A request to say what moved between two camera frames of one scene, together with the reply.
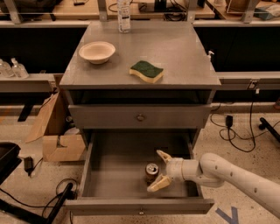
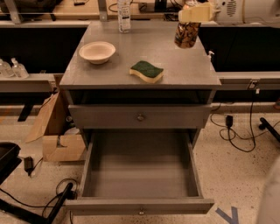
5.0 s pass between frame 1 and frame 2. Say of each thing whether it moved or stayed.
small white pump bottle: stayed
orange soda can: moved
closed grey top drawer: stayed
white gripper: moved
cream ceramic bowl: stayed
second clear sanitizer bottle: stayed
